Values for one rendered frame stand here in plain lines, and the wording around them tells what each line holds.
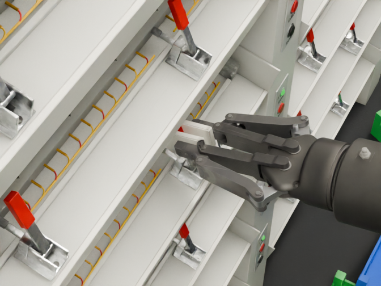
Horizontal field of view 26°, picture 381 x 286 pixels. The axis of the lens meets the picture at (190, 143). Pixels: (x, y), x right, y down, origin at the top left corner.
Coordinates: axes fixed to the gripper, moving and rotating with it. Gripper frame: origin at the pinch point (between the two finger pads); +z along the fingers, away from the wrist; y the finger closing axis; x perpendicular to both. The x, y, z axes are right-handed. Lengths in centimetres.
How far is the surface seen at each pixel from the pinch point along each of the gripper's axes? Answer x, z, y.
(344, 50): -46, 12, 68
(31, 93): 31.3, -9.2, -24.0
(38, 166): 16.7, -0.6, -20.5
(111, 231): -5.4, 4.4, -12.2
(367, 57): -65, 15, 87
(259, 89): -8.1, -0.1, 17.3
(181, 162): -4.3, 1.1, -0.7
